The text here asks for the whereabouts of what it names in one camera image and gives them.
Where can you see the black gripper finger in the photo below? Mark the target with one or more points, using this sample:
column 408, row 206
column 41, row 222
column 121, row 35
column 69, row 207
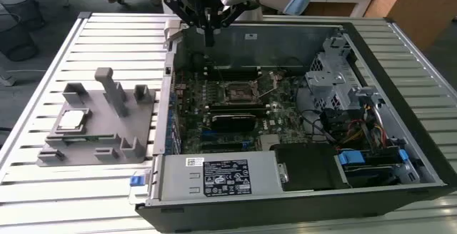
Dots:
column 232, row 17
column 181, row 9

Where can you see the silver topped CPU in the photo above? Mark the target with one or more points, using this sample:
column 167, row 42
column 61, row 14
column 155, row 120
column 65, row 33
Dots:
column 71, row 120

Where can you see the CPU socket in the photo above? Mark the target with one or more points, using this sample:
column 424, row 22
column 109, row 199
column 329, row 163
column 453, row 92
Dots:
column 239, row 93

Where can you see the black RAM slot bank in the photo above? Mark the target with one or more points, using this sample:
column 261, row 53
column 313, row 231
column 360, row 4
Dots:
column 236, row 74
column 236, row 108

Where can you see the green motherboard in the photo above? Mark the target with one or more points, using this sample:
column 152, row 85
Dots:
column 285, row 97

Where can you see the silver metal drive cage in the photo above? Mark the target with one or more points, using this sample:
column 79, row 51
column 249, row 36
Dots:
column 325, row 80

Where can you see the silver chipset heatsink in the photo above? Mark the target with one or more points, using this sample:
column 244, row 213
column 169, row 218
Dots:
column 269, row 141

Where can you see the grey parts rack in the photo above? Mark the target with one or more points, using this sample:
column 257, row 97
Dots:
column 103, row 127

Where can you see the wooden cabinet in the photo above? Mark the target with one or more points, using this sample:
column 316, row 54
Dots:
column 421, row 3

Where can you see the green RAM stick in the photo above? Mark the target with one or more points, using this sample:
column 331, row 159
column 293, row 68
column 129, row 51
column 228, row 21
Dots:
column 92, row 137

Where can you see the grey furniture foot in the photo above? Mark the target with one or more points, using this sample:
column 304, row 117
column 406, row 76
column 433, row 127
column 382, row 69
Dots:
column 8, row 81

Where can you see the black plastic shroud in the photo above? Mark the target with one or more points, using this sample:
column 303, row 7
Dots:
column 307, row 167

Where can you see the blue disk carrier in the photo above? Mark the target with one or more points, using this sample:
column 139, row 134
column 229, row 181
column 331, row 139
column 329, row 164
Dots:
column 349, row 159

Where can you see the silver power supply unit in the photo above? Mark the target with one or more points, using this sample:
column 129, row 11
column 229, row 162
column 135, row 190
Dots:
column 171, row 180

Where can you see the blue case latch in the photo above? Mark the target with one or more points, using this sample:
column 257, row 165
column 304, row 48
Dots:
column 136, row 181

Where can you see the black disk drive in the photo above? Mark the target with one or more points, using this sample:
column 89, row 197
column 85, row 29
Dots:
column 368, row 176

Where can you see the small blue carrier tab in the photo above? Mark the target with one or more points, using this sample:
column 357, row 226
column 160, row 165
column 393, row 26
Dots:
column 402, row 156

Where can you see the black open PC case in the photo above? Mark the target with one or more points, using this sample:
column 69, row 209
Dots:
column 285, row 212

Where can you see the black ribbed plastic bracket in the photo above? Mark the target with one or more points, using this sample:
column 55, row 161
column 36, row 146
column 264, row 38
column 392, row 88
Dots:
column 333, row 119

